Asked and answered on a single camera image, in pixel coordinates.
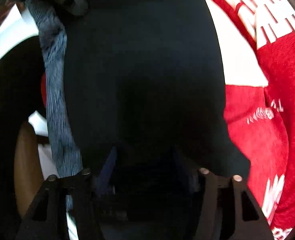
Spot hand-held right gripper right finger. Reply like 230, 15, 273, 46
173, 148, 274, 240

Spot black pants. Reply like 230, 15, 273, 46
62, 0, 251, 240

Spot brown wooden board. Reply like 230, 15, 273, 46
13, 121, 46, 218

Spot grey leaf-print cloth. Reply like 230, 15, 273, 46
25, 0, 84, 213

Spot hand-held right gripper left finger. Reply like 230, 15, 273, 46
15, 147, 117, 240

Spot red printed blanket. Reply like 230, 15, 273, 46
41, 0, 295, 240

